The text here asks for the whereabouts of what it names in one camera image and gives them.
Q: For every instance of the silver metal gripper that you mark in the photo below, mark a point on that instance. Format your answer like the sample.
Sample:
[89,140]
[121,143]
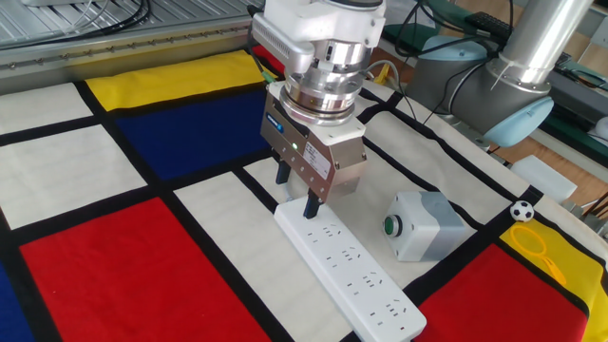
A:
[309,166]

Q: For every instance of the white power strip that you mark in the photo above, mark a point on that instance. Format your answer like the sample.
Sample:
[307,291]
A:
[347,266]

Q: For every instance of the grey box green push button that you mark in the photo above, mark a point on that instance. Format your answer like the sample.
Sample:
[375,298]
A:
[427,228]

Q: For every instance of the silver force torque sensor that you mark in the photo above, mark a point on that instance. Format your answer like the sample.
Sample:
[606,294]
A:
[328,88]

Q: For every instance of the yellow plug connector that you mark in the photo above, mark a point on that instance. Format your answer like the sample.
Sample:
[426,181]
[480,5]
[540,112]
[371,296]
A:
[382,73]

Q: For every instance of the colour block tablecloth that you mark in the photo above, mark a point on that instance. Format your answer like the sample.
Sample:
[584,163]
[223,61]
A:
[119,275]

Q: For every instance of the small soccer ball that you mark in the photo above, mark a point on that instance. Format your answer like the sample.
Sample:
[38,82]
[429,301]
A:
[522,211]

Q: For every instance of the white foam block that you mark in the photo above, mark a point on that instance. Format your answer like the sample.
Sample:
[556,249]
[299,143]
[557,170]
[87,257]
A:
[541,176]

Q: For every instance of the black keyboard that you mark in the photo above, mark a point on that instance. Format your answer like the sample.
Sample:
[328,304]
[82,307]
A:
[485,24]

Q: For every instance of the green workbench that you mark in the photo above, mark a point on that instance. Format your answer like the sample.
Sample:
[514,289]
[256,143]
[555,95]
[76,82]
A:
[570,138]

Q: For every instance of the white computer mouse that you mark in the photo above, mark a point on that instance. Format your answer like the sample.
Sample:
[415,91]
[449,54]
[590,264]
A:
[601,129]

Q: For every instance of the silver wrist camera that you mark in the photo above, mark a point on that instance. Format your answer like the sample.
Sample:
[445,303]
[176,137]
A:
[285,45]

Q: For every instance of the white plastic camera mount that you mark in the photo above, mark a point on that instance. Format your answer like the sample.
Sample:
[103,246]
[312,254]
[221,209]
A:
[328,19]

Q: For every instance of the aluminium rail frame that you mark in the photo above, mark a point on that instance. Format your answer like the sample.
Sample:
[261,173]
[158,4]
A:
[95,54]

